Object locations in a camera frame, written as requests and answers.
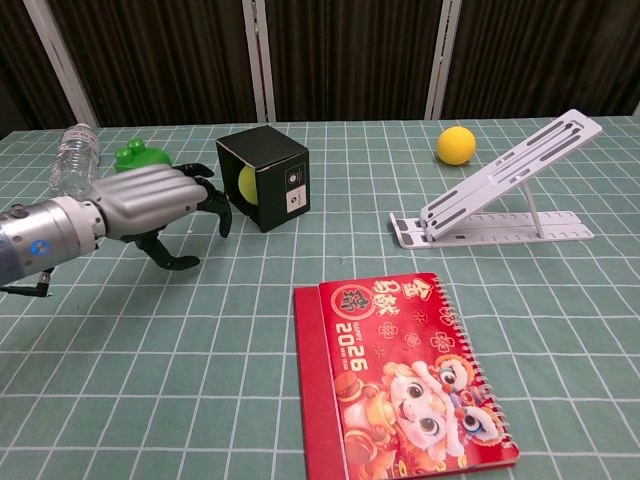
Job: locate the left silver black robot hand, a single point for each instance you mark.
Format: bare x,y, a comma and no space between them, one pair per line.
145,195

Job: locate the yellow-green tennis ball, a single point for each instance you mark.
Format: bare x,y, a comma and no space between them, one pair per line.
248,187

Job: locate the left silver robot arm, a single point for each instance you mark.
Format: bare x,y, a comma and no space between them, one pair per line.
45,235

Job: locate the black cardboard box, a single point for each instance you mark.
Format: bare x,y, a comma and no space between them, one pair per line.
280,170

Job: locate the yellow foam ball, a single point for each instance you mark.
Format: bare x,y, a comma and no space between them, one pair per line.
456,146

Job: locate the green toy building block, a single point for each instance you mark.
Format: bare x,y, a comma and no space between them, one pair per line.
137,155

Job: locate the clear plastic water bottle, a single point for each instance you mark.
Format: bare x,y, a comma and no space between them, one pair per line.
75,160

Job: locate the dark brown screen panel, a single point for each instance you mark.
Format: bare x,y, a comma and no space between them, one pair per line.
350,60
545,55
165,60
20,75

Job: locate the green checked tablecloth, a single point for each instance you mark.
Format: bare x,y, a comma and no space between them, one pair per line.
200,350

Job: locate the red spiral desk calendar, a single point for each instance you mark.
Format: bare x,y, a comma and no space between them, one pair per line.
400,380

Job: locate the white folding laptop stand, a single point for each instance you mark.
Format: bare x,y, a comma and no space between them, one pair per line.
500,175

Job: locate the white screen frame post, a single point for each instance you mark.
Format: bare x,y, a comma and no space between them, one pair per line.
62,65
442,65
636,111
260,65

